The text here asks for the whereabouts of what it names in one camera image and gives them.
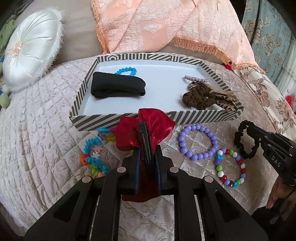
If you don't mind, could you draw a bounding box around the peach fringed blanket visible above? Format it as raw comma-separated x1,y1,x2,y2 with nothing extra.
91,0,266,75

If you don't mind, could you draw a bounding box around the person's right hand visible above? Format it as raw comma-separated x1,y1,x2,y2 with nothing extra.
266,178,296,218

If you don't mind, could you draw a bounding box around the beige quilted bedspread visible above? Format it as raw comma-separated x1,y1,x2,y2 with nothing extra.
0,54,285,241

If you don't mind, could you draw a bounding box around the green and blue plush toy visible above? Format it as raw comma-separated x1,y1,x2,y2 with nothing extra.
0,17,18,109

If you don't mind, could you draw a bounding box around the red bow hair clip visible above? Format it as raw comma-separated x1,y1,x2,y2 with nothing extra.
116,108,176,203

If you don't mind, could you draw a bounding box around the purple bead bracelet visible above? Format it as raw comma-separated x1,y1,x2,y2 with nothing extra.
179,124,219,161

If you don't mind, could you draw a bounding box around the lilac braided hair tie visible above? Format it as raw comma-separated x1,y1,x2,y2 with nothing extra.
184,75,208,82

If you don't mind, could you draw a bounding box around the beige upholstered backrest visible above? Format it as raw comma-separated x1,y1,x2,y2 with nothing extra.
16,0,227,67

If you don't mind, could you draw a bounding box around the colourful flower bead bracelet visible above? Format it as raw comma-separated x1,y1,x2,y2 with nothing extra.
80,137,109,178

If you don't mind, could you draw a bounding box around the white round satin cushion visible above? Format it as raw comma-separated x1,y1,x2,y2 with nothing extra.
2,8,65,92

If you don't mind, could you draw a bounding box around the leopard print bow scrunchie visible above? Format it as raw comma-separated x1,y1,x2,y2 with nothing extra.
187,82,241,113

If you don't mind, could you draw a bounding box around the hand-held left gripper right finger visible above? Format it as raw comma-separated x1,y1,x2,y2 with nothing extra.
154,144,269,241

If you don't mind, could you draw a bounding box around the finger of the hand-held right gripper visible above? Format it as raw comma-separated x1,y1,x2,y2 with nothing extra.
245,123,278,139
251,136,267,152

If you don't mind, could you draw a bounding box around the turquoise bead bracelet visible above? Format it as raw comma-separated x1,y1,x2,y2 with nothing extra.
114,67,137,76

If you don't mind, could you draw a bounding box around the black cloth headband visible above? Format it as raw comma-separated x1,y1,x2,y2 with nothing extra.
91,71,147,100

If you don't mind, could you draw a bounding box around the beige floral cloth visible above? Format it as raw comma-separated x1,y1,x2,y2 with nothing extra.
231,65,296,139

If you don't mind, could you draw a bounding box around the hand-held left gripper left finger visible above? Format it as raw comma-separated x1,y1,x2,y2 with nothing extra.
24,148,145,241

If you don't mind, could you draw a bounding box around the black scrunchie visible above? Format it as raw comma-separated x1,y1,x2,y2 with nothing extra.
234,120,260,160

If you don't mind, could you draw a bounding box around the multicolour round bead bracelet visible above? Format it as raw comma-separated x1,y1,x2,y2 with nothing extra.
215,148,247,188

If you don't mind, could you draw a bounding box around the brown scrunchie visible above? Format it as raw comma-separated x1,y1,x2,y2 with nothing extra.
181,89,215,110

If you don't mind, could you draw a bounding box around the striped shallow box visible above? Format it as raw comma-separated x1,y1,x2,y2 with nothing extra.
69,53,244,131

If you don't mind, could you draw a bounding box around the teal floral curtain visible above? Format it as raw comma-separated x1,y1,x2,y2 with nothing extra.
240,0,296,93

